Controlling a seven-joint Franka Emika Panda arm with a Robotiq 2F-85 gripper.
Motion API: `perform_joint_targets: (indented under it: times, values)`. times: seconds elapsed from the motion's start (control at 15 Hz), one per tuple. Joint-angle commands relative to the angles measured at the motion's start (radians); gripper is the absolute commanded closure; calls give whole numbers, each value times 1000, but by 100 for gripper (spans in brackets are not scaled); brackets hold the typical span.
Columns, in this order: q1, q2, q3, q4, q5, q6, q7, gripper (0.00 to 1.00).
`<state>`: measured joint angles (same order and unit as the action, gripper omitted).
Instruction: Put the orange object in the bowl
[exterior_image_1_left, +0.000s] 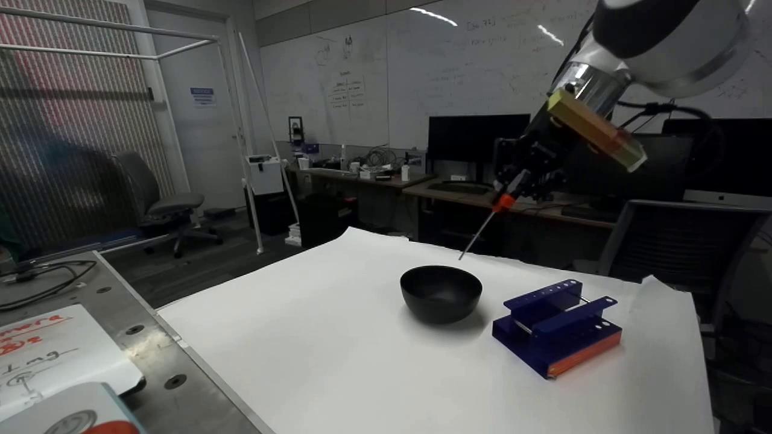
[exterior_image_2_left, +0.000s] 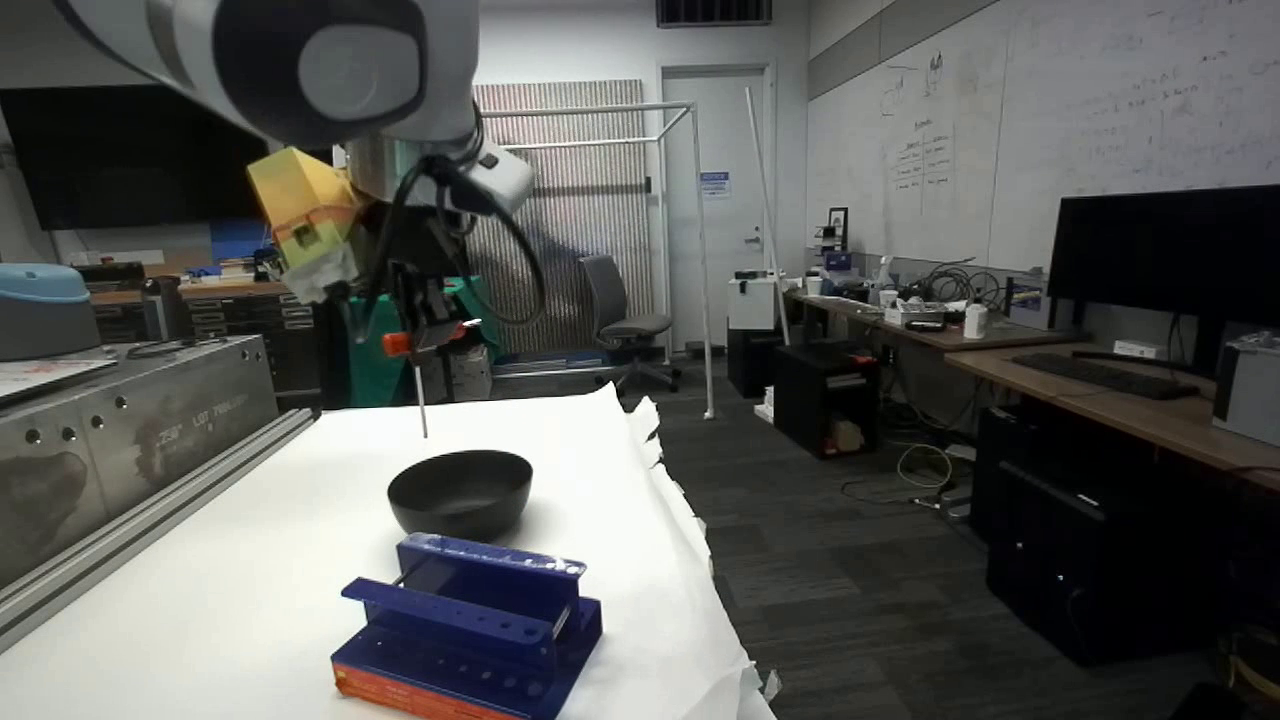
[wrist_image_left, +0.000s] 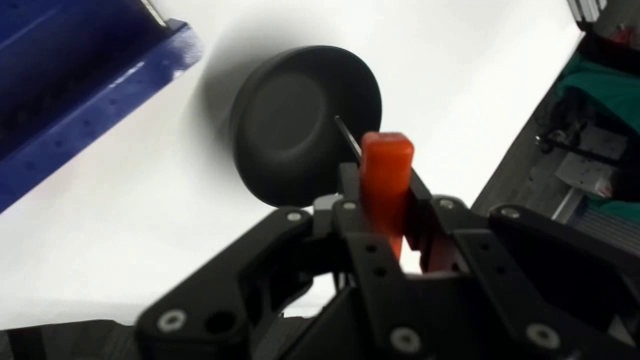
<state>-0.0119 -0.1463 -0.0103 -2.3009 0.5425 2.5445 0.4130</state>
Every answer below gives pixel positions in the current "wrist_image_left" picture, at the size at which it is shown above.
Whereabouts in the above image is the blue plastic bin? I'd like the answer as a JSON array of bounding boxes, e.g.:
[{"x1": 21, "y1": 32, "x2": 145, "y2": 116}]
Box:
[{"x1": 0, "y1": 0, "x2": 203, "y2": 215}]

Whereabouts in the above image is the orange block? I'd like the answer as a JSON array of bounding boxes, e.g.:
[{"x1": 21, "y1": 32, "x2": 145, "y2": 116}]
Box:
[{"x1": 332, "y1": 114, "x2": 416, "y2": 264}]

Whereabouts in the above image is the white paper sheet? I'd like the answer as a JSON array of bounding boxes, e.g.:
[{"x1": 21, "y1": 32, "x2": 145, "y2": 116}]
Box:
[{"x1": 0, "y1": 0, "x2": 588, "y2": 332}]

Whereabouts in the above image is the green object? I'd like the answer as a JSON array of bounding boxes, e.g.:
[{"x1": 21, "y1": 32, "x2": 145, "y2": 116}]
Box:
[{"x1": 557, "y1": 51, "x2": 640, "y2": 135}]

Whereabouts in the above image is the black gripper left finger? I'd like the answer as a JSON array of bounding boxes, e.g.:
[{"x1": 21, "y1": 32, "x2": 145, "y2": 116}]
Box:
[{"x1": 134, "y1": 160, "x2": 416, "y2": 360}]

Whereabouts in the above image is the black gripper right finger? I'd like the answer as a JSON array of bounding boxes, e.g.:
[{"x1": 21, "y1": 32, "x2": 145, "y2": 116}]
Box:
[{"x1": 402, "y1": 167, "x2": 640, "y2": 360}]

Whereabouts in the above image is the black bowl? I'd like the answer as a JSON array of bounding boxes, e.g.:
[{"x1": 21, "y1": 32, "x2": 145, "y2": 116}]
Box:
[{"x1": 227, "y1": 43, "x2": 383, "y2": 207}]

